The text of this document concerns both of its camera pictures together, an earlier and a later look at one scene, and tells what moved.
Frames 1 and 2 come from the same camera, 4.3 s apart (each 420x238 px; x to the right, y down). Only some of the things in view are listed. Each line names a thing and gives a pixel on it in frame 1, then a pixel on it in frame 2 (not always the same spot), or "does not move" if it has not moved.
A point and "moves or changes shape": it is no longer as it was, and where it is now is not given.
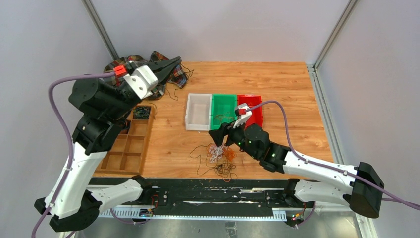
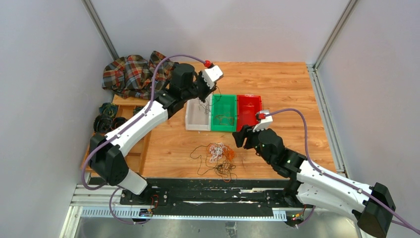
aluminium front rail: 364,222 does not move
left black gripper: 163,70 -> 208,90
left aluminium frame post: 101,28 does not move
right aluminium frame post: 341,25 does not move
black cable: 188,73 moves or changes shape
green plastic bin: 223,108 does not move
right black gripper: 218,135 -> 245,131
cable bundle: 219,157 does not move
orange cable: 225,117 does not move
